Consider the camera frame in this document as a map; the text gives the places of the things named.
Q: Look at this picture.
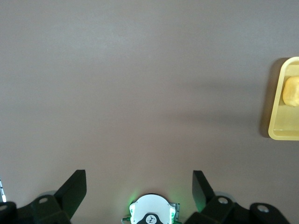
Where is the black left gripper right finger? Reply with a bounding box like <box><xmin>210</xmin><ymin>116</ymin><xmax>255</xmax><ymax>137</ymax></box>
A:
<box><xmin>185</xmin><ymin>170</ymin><xmax>289</xmax><ymax>224</ymax></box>

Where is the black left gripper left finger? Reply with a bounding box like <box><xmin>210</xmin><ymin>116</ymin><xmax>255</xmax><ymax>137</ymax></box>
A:
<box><xmin>0</xmin><ymin>169</ymin><xmax>87</xmax><ymax>224</ymax></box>

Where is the tan potato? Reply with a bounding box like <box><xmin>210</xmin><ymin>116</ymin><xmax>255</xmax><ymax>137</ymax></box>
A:
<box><xmin>282</xmin><ymin>76</ymin><xmax>299</xmax><ymax>107</ymax></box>

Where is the yellow plastic tray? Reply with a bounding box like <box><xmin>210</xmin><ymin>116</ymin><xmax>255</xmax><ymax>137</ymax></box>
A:
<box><xmin>268</xmin><ymin>56</ymin><xmax>299</xmax><ymax>141</ymax></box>

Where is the white perforated edge strip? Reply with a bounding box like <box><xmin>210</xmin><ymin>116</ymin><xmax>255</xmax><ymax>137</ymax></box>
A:
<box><xmin>0</xmin><ymin>177</ymin><xmax>6</xmax><ymax>203</ymax></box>

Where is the brown table mat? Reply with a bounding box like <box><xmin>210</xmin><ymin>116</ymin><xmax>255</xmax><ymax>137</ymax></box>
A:
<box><xmin>0</xmin><ymin>0</ymin><xmax>299</xmax><ymax>224</ymax></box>

